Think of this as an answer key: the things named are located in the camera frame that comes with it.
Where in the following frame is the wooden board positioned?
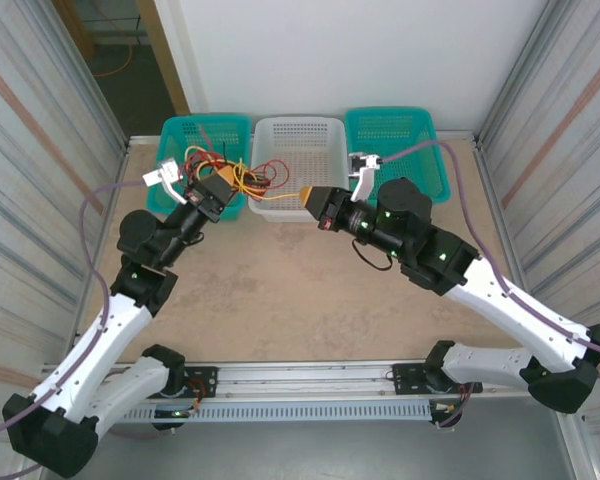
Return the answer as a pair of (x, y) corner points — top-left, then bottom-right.
(53, 0), (97, 64)

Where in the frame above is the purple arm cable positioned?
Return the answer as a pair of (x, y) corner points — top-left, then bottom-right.
(379, 139), (600, 429)
(0, 180), (149, 475)

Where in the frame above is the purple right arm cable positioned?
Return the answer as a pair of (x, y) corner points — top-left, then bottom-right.
(379, 139), (600, 429)

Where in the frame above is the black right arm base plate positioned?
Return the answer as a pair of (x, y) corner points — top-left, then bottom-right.
(392, 363), (434, 397)

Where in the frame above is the wooden door frame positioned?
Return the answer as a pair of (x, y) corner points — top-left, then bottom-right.
(135, 0), (192, 116)

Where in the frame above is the white plastic basket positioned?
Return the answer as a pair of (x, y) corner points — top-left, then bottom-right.
(248, 116), (352, 224)

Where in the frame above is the yellow cable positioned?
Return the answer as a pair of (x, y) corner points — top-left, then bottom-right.
(187, 144), (234, 166)
(232, 158), (305, 201)

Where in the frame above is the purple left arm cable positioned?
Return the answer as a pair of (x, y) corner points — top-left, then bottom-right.
(0, 180), (149, 475)

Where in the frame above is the teal plastic basket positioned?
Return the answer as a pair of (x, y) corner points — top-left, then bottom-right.
(343, 105), (452, 205)
(146, 113), (252, 224)

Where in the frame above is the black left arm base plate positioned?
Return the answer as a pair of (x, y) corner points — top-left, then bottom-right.
(183, 366), (219, 399)

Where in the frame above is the grey slotted cable duct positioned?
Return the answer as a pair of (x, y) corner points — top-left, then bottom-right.
(124, 399), (435, 425)

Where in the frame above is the orange floor cable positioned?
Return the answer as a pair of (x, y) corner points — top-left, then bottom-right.
(97, 27), (144, 79)

